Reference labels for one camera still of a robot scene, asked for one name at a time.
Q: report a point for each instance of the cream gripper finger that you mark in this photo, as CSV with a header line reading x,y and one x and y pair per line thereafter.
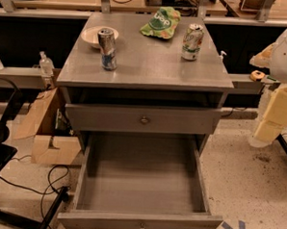
x,y
264,133
277,109

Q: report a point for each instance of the green white 7up can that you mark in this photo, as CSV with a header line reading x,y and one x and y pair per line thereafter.
x,y
192,41

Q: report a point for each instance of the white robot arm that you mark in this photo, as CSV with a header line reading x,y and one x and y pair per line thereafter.
x,y
273,57

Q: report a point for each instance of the open grey lower drawer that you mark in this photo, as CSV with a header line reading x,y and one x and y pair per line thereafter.
x,y
140,181

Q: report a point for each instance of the grey wooden drawer cabinet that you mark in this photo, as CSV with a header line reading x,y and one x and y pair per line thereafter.
x,y
150,71

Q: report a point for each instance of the closed grey upper drawer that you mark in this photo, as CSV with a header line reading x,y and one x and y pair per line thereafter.
x,y
142,119

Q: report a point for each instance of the silver blue energy drink can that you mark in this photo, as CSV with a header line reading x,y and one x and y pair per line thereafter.
x,y
107,43

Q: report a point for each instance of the white pump bottle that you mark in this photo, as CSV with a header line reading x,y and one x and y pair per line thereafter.
x,y
222,55

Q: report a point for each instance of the green chip bag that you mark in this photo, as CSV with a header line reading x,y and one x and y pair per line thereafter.
x,y
162,24

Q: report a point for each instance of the white ceramic bowl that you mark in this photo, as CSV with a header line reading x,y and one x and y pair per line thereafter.
x,y
90,35

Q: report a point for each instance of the brown cardboard box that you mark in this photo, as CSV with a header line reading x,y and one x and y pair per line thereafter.
x,y
49,146

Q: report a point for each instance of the clear plastic bottle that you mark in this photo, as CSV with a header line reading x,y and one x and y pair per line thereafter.
x,y
46,65

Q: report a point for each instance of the black chair frame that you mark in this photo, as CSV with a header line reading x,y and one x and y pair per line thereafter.
x,y
7,152

